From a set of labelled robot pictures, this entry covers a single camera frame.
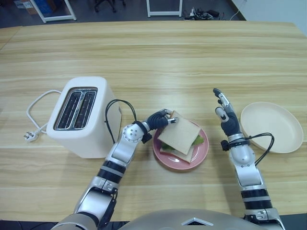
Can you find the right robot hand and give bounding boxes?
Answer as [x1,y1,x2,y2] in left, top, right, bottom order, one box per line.
[213,88,241,138]

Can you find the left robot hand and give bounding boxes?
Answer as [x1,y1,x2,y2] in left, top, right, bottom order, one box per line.
[146,108,180,131]

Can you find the bread slice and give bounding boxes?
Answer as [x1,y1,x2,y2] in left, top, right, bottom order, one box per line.
[158,110,201,154]
[160,145,197,164]

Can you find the green lettuce leaf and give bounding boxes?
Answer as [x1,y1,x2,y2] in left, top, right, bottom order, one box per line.
[161,134,205,151]

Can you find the cream plate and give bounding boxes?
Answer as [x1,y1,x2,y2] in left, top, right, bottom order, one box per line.
[240,102,304,154]

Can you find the pink plate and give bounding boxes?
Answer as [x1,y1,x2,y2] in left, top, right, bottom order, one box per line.
[153,121,209,171]

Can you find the cream toaster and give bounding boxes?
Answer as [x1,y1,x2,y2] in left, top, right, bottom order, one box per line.
[46,76,123,159]

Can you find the robot body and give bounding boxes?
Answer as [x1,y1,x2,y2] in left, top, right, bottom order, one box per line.
[113,208,250,230]

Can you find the black office chair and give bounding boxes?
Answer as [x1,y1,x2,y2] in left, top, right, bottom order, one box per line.
[94,0,117,13]

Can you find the black cable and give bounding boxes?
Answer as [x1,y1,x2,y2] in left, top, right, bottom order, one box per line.
[104,99,140,145]
[243,133,275,167]

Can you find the white table frame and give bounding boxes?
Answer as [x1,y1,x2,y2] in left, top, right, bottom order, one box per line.
[30,0,77,24]
[146,0,183,18]

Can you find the tangled cables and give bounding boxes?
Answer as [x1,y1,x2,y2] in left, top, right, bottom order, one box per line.
[184,7,225,21]

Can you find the white cord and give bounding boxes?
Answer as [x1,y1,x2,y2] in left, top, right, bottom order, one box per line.
[23,90,62,143]

